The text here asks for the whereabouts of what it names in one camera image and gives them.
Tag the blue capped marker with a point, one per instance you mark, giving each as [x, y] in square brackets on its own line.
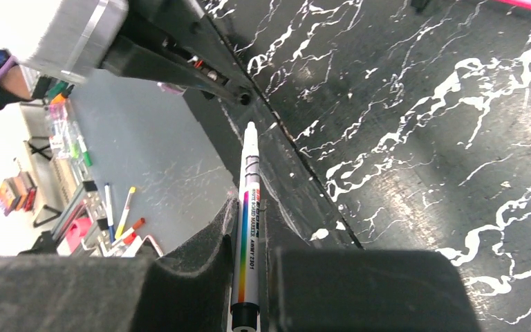
[109, 212]

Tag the green capped marker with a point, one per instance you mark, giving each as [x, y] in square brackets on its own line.
[84, 151]

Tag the white whiteboard marker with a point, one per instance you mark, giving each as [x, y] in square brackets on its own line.
[244, 304]

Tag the yellow capped marker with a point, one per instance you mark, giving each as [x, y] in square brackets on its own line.
[125, 212]

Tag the orange capped marker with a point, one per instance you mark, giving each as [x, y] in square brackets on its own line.
[131, 230]

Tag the clear marker storage box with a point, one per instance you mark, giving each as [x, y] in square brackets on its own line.
[63, 131]

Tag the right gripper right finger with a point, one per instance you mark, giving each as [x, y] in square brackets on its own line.
[347, 289]

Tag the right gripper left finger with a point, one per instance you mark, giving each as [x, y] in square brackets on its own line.
[188, 289]

